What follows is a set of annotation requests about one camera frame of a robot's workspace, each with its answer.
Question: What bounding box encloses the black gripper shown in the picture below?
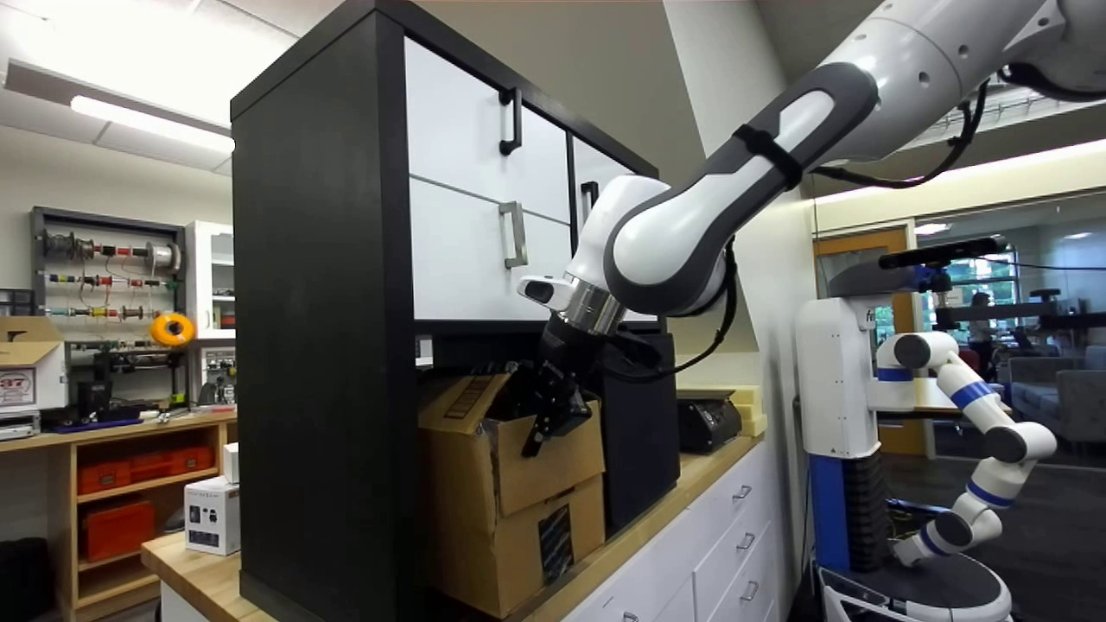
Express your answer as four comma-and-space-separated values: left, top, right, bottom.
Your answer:
493, 313, 617, 458

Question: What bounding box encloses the brown cardboard box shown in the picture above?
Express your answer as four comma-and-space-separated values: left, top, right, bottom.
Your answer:
415, 363, 611, 622

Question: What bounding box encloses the black storage box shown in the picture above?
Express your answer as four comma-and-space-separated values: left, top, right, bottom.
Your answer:
594, 323, 686, 540

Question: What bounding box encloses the black cube shelf unit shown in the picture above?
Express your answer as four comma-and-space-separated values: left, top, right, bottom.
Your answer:
227, 0, 689, 622

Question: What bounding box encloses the white box black print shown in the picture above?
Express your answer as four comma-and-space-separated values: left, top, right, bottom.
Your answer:
179, 467, 245, 558

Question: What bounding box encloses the red storage box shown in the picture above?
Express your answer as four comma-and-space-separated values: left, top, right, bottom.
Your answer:
81, 498, 164, 562

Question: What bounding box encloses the small cardboard box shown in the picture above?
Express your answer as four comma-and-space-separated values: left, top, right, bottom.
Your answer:
0, 313, 68, 374

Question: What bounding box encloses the small black device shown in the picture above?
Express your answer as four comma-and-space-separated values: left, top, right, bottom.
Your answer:
675, 388, 746, 458

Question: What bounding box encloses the white cabinet drawer front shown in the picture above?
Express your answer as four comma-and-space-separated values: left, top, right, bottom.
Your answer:
564, 508, 698, 622
689, 481, 791, 619
695, 526, 796, 622
625, 557, 698, 622

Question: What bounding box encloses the white drawer cabinet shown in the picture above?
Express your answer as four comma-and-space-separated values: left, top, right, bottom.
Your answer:
689, 436, 791, 568

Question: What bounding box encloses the white blue mobile robot body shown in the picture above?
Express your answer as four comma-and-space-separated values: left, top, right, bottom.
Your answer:
791, 235, 1018, 622

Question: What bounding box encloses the yellow roll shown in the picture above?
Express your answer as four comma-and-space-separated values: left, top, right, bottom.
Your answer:
149, 308, 202, 351

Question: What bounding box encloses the orange storage bin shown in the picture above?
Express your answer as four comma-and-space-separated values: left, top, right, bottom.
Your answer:
78, 446, 220, 498

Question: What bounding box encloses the black bench machine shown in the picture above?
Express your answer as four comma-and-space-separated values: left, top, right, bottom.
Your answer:
65, 341, 194, 432

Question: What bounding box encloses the grey tool rack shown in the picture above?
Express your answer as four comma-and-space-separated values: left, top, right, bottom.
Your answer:
31, 204, 194, 338

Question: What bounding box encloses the long ceiling light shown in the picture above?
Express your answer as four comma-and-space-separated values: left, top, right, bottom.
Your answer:
4, 60, 238, 158

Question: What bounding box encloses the white shelf drawer silver handle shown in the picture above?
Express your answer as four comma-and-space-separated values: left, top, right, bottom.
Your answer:
407, 176, 576, 323

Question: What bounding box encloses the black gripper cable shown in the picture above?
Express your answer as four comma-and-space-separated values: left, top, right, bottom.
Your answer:
599, 239, 740, 383

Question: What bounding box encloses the white shelf drawer black handle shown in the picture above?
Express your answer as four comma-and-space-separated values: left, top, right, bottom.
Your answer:
402, 33, 576, 228
567, 133, 663, 235

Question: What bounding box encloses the black strap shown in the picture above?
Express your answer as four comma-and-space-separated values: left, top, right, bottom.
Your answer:
732, 117, 804, 191

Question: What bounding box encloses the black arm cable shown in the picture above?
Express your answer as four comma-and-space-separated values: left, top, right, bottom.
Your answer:
804, 80, 997, 193

